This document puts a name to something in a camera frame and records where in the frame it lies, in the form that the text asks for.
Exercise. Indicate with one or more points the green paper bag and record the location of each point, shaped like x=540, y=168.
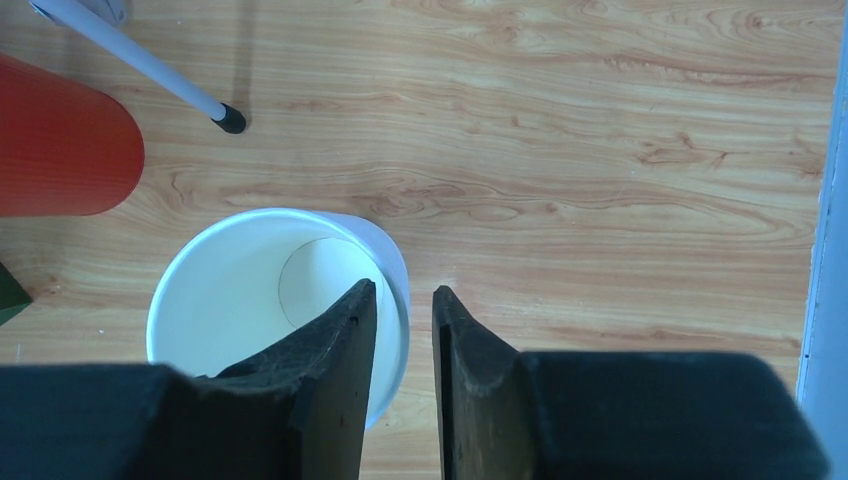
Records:
x=13, y=297

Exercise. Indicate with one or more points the red straw holder cup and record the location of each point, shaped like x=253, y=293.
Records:
x=66, y=149

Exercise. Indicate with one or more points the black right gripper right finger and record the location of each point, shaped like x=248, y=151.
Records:
x=555, y=414

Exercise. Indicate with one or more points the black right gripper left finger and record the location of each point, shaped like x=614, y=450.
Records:
x=295, y=410

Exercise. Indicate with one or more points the white tripod stand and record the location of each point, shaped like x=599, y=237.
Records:
x=100, y=22

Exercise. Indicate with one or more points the white paper cup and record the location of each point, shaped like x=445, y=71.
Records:
x=254, y=278

